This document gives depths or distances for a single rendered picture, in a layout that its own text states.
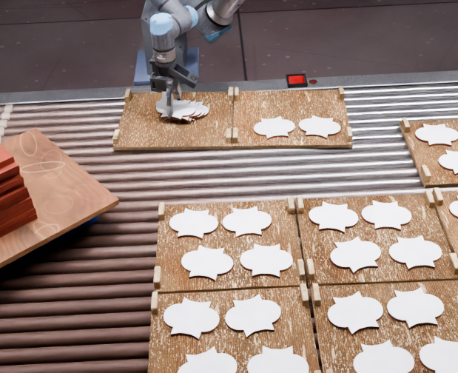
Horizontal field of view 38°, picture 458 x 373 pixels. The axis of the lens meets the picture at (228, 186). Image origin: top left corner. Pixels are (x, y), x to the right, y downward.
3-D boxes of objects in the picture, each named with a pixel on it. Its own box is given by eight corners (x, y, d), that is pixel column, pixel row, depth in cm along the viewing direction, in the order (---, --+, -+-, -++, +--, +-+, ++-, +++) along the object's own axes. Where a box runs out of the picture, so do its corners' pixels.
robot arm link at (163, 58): (177, 43, 229) (170, 54, 223) (178, 55, 232) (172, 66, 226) (156, 41, 231) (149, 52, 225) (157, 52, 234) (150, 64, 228)
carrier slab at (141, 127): (127, 96, 259) (127, 92, 258) (234, 95, 257) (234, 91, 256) (112, 150, 232) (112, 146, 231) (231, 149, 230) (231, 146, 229)
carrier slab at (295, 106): (234, 95, 257) (234, 91, 256) (342, 92, 255) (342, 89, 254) (232, 149, 230) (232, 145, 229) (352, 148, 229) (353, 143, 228)
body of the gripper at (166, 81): (157, 82, 241) (154, 52, 234) (180, 84, 240) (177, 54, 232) (151, 93, 236) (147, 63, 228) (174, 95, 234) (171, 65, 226)
